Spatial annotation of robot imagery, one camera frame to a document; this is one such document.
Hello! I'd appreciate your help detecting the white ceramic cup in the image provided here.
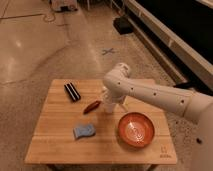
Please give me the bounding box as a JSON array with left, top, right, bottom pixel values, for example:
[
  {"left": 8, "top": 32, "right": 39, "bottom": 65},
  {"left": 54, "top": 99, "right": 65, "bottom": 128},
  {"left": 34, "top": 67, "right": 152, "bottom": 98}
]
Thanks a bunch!
[{"left": 104, "top": 101, "right": 116, "bottom": 114}]

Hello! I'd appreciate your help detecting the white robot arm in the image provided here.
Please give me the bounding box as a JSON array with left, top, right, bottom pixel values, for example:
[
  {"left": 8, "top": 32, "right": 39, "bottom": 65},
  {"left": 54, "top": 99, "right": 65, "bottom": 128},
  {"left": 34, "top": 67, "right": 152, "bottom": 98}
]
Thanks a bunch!
[{"left": 103, "top": 63, "right": 213, "bottom": 171}]

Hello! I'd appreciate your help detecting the red-brown chili pepper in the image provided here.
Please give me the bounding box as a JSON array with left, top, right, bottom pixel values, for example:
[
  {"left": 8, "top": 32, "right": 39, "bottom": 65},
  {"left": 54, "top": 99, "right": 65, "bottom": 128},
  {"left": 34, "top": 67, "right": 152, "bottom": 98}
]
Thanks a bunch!
[{"left": 83, "top": 100, "right": 101, "bottom": 114}]

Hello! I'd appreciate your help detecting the black rectangular box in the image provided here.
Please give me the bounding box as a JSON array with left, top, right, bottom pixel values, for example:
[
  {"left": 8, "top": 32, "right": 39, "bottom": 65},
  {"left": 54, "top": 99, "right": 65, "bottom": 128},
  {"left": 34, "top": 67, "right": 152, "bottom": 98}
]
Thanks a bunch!
[{"left": 64, "top": 83, "right": 81, "bottom": 102}]

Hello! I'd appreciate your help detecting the blue sponge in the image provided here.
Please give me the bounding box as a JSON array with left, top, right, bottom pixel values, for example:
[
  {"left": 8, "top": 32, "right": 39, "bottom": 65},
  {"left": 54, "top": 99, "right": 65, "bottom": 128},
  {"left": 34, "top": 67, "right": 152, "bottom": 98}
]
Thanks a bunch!
[{"left": 73, "top": 124, "right": 96, "bottom": 139}]

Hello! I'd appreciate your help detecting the wooden table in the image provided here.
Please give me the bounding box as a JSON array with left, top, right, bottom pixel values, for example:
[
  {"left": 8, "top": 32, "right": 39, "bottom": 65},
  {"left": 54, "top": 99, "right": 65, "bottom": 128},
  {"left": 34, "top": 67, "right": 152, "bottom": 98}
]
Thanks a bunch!
[{"left": 25, "top": 79, "right": 177, "bottom": 165}]

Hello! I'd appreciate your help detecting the orange ribbed bowl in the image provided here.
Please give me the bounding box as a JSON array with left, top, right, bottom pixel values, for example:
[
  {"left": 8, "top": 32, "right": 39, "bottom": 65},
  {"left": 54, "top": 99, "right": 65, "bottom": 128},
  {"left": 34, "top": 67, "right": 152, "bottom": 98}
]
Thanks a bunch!
[{"left": 118, "top": 112, "right": 155, "bottom": 148}]

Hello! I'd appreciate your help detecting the black bag on floor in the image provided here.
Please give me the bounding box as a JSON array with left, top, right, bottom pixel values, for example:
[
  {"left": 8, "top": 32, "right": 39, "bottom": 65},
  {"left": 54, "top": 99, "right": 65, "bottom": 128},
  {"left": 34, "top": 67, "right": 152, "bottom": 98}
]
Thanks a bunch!
[{"left": 113, "top": 17, "right": 133, "bottom": 35}]

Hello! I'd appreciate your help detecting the grey equipment on floor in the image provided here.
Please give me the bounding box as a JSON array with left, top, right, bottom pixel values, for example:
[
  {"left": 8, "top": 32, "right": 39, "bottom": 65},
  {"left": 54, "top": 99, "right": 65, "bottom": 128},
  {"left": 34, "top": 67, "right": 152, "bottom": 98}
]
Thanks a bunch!
[{"left": 50, "top": 0, "right": 78, "bottom": 12}]

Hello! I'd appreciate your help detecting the cable on floor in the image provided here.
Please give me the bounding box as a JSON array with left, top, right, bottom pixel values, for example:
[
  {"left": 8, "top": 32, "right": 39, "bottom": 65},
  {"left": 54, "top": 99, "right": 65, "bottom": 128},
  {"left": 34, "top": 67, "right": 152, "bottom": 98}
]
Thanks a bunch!
[{"left": 41, "top": 6, "right": 69, "bottom": 28}]

